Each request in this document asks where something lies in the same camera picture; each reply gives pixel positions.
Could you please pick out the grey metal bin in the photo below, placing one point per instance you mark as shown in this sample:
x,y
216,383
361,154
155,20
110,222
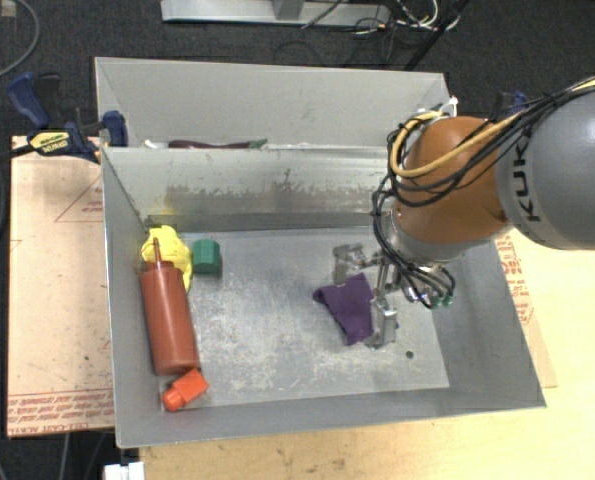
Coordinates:
x,y
277,348

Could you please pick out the green cup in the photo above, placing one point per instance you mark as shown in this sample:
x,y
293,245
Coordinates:
x,y
207,258

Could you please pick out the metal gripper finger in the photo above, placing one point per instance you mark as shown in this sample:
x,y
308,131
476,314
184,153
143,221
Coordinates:
x,y
386,325
348,260

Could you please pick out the yellow toy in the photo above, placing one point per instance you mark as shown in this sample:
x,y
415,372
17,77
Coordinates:
x,y
172,248

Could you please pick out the red-brown squeeze bottle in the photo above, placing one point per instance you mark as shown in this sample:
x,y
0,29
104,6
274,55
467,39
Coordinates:
x,y
169,318

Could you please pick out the purple cloth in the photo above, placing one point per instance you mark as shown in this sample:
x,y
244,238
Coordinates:
x,y
352,308

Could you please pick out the orange block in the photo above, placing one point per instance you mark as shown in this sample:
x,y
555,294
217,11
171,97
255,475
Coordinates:
x,y
187,390

